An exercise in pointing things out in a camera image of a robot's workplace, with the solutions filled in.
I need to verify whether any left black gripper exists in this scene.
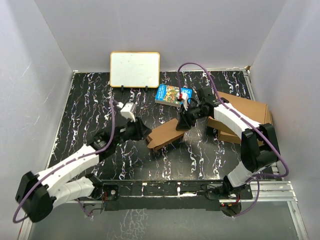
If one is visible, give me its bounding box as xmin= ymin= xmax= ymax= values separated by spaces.
xmin=115 ymin=116 xmax=152 ymax=146

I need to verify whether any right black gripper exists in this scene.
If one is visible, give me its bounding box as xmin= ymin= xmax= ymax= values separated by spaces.
xmin=176 ymin=102 xmax=207 ymax=130

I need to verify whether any cardboard box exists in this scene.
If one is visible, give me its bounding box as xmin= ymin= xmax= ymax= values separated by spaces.
xmin=146 ymin=118 xmax=186 ymax=151
xmin=217 ymin=109 xmax=276 ymax=145
xmin=207 ymin=91 xmax=268 ymax=138

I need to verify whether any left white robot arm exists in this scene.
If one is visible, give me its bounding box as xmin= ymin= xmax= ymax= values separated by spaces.
xmin=15 ymin=118 xmax=152 ymax=223

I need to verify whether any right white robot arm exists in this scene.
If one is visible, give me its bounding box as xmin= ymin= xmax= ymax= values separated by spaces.
xmin=176 ymin=87 xmax=280 ymax=199

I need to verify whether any blue illustrated book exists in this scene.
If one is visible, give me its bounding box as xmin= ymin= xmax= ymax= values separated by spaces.
xmin=155 ymin=84 xmax=193 ymax=108

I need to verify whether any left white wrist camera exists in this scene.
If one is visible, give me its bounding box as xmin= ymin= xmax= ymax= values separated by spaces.
xmin=116 ymin=102 xmax=137 ymax=122

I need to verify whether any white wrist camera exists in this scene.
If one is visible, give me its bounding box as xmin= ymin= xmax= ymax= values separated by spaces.
xmin=116 ymin=102 xmax=137 ymax=122
xmin=176 ymin=92 xmax=189 ymax=111

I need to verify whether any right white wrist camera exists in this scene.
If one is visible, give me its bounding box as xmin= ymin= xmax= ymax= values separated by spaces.
xmin=176 ymin=92 xmax=189 ymax=111

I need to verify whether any white board with wooden frame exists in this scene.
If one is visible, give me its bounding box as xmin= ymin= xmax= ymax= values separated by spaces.
xmin=109 ymin=51 xmax=161 ymax=89

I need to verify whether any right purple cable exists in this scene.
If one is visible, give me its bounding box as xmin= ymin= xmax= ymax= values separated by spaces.
xmin=176 ymin=62 xmax=290 ymax=217

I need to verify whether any aluminium frame rail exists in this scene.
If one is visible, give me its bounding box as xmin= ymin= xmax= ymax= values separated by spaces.
xmin=19 ymin=180 xmax=308 ymax=240

